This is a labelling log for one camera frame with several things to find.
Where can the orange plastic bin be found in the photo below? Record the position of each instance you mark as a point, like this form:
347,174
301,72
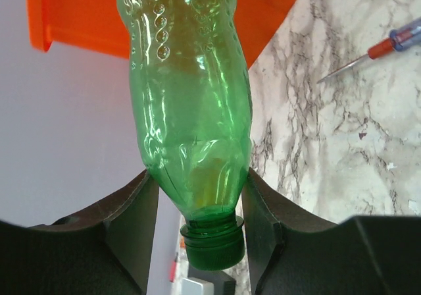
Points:
96,25

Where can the green plastic bottle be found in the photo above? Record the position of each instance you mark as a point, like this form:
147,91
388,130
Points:
192,107

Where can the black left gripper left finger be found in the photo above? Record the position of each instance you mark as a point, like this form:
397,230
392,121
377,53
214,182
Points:
104,248

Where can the red blue screwdriver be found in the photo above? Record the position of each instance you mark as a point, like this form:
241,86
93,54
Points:
398,40

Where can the white box device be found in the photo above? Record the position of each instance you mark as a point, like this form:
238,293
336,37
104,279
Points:
195,286

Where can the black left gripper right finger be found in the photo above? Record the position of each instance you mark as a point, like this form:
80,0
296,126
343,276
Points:
292,251

